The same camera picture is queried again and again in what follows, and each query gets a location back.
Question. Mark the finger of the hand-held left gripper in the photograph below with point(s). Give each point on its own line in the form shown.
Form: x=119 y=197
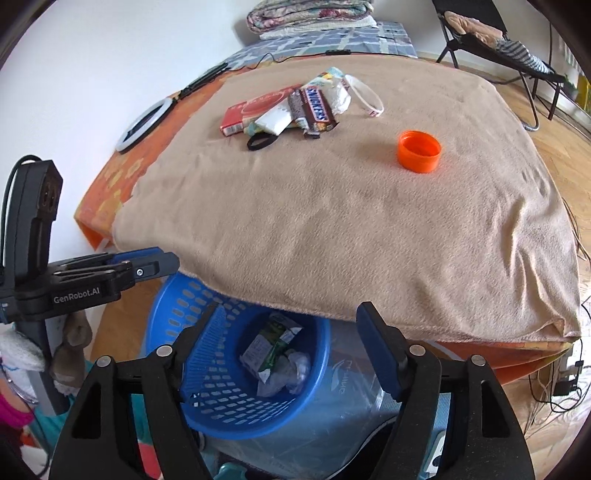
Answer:
x=154 y=271
x=138 y=254

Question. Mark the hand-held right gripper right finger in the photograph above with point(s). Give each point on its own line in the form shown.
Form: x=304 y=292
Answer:
x=369 y=325

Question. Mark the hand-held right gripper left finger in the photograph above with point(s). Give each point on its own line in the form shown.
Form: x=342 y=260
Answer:
x=203 y=328

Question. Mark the blue plastic basket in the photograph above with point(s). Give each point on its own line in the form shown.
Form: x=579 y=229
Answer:
x=221 y=392

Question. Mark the red cardboard box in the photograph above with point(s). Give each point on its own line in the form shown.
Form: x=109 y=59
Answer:
x=240 y=117

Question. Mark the orange plastic cap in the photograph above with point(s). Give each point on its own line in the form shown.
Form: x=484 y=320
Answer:
x=418 y=152

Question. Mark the brown chocolate bar wrapper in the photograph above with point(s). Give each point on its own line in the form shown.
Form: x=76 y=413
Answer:
x=316 y=108

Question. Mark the white plastic bag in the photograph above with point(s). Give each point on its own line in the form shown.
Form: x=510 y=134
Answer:
x=339 y=94

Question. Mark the person's left hand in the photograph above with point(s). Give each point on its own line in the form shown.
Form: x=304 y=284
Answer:
x=74 y=337

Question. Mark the green and white carton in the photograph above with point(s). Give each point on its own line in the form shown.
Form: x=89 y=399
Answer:
x=265 y=344

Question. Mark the crumpled white tissue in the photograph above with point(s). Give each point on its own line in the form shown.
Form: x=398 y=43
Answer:
x=291 y=369

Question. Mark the translucent plastic bag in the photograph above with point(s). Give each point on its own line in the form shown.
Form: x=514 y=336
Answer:
x=341 y=415

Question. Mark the beige fleece blanket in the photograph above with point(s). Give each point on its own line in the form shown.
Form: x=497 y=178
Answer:
x=323 y=230

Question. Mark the pink clothing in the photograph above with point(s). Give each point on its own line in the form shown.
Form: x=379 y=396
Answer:
x=14 y=410

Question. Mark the black folded light stand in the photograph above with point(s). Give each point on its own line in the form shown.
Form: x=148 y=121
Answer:
x=203 y=81

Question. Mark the teal clothing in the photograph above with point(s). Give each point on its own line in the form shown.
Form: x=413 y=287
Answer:
x=39 y=438

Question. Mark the blue checkered sheet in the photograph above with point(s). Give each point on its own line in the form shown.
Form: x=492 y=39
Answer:
x=295 y=46

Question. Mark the black remote control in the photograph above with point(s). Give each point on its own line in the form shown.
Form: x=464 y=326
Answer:
x=338 y=51

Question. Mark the folded floral quilt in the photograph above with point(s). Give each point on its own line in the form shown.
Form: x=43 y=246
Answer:
x=304 y=14

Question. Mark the striped cloth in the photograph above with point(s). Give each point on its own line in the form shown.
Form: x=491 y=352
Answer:
x=526 y=57

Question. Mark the beige cloth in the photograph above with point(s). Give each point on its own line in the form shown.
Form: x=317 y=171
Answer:
x=475 y=25

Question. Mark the black folding chair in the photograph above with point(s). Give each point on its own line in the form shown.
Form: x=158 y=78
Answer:
x=464 y=8

